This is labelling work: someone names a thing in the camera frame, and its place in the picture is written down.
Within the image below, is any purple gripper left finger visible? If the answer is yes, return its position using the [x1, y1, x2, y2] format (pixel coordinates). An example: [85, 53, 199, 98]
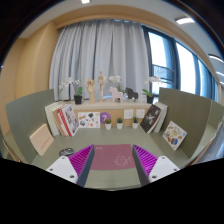
[47, 145, 95, 187]

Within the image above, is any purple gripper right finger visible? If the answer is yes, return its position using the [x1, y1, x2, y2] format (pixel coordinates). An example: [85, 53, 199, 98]
[132, 145, 179, 186]

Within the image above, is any black computer mouse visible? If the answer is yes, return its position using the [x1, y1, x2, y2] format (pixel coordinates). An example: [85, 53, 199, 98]
[59, 148, 74, 157]

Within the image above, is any maroon mouse pad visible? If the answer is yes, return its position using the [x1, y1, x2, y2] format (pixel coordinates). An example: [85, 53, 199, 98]
[91, 144, 135, 170]

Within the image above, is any colourful picture book right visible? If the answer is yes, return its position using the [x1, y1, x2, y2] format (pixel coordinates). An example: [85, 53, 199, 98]
[162, 121, 187, 150]

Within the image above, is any beige leaning book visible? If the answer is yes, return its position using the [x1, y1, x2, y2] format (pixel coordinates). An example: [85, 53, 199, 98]
[29, 124, 54, 156]

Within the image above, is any small potted plant right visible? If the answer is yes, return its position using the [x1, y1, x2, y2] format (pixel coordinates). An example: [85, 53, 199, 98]
[132, 116, 139, 129]

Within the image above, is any small potted plant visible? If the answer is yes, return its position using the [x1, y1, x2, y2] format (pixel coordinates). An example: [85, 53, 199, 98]
[105, 118, 112, 130]
[132, 116, 139, 129]
[116, 118, 123, 129]

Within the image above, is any white sticker picture card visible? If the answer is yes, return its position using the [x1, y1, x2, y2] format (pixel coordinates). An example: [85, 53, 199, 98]
[78, 112, 100, 128]

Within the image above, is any black leaning book right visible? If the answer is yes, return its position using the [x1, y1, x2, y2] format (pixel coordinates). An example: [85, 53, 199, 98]
[140, 105, 161, 133]

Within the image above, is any illustrated magazine left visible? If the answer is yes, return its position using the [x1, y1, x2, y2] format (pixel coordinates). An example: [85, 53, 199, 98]
[61, 104, 79, 136]

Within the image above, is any small potted plant middle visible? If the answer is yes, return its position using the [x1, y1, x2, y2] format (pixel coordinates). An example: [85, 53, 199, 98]
[116, 118, 123, 129]

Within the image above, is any white card right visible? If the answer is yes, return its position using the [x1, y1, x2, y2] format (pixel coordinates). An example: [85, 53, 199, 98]
[136, 109, 145, 118]

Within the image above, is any small potted plant left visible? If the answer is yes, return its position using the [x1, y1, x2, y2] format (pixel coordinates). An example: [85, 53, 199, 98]
[105, 118, 112, 130]

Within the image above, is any red white leaning book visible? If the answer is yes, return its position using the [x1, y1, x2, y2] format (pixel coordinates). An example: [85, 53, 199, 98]
[53, 105, 69, 137]

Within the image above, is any purple round number sign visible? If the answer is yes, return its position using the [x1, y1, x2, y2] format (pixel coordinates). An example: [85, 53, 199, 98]
[100, 112, 111, 124]

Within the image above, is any white book behind black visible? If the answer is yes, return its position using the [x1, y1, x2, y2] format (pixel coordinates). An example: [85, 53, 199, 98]
[154, 102, 168, 133]

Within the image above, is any white book left stack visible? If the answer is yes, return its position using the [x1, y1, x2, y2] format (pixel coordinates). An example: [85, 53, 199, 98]
[45, 102, 60, 136]

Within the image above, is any wooden shelf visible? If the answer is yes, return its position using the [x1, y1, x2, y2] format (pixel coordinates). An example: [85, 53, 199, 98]
[63, 98, 150, 126]

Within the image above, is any green desk partition right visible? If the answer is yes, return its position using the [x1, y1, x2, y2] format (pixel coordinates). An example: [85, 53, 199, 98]
[159, 88, 224, 159]

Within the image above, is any green desk partition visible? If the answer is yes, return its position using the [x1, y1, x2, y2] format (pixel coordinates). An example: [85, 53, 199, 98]
[6, 90, 54, 163]
[159, 88, 224, 159]

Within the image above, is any white orchid black pot right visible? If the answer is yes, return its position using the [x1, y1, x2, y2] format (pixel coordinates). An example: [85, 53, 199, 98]
[142, 76, 162, 104]

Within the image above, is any white orchid black pot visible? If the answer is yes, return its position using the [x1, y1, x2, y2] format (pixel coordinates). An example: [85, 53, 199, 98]
[59, 78, 83, 105]
[142, 76, 162, 104]

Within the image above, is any green desk partition left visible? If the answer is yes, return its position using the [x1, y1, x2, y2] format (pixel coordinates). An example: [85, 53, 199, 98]
[6, 90, 54, 163]

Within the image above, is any black horse figurine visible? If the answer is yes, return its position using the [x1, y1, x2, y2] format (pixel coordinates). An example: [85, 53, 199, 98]
[126, 88, 138, 100]

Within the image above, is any white orchid black pot left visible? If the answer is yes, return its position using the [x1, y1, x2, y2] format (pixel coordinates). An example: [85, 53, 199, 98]
[59, 78, 83, 105]

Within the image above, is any white horse figurine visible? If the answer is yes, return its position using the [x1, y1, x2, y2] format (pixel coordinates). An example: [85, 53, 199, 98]
[109, 87, 123, 102]

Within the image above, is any wooden hand model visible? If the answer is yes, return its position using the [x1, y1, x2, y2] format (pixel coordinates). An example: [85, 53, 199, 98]
[85, 78, 95, 104]

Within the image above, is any wooden mannequin figure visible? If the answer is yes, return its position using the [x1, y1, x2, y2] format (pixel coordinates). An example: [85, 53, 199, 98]
[98, 71, 108, 101]

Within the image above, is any white orchid middle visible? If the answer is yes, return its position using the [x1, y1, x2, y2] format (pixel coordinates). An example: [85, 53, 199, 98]
[109, 76, 125, 93]

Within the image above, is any grey curtain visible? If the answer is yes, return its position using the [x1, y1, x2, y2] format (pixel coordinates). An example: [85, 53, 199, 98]
[49, 19, 149, 100]

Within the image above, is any white wall socket card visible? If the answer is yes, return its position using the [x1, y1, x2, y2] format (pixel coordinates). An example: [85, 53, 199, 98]
[124, 109, 133, 119]

